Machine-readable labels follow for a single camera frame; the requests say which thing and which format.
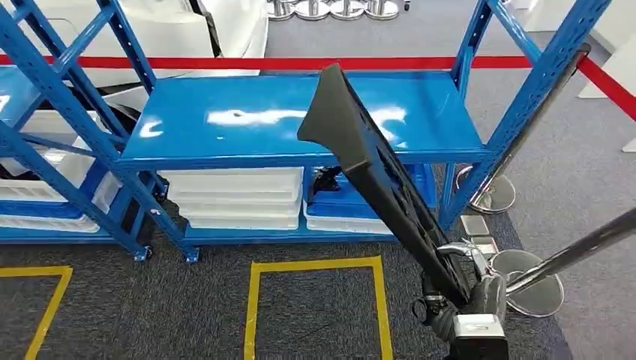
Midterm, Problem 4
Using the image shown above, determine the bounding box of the blue metal shelf rack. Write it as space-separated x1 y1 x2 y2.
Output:
0 0 614 264
0 0 152 262

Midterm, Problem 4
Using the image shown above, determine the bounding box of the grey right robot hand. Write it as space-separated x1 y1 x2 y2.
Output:
438 241 509 324

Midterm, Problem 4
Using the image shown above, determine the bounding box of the black plastic part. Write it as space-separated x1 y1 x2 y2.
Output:
307 166 344 205

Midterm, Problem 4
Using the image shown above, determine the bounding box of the red barrier belt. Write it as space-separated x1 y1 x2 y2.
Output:
0 53 533 71
576 55 636 123

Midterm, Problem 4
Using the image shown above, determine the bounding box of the black plastic plate bracket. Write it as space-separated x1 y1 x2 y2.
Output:
296 63 470 309

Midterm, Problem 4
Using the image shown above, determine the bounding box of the white plastic crate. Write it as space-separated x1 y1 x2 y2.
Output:
0 109 123 215

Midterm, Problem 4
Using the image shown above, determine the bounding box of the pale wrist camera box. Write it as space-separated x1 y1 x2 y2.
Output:
449 313 510 360

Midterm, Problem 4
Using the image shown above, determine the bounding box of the white car body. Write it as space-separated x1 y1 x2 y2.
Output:
0 0 269 125

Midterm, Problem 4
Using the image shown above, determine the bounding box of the yellow floor tape square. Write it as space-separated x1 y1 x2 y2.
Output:
243 256 394 360

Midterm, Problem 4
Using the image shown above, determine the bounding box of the white plastic bin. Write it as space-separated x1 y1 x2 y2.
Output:
158 167 305 196
169 190 303 217
304 201 395 236
186 213 301 231
0 213 101 235

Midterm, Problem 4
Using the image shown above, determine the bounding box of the small metal floor plate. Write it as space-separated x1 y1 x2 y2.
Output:
472 236 500 257
459 214 491 237

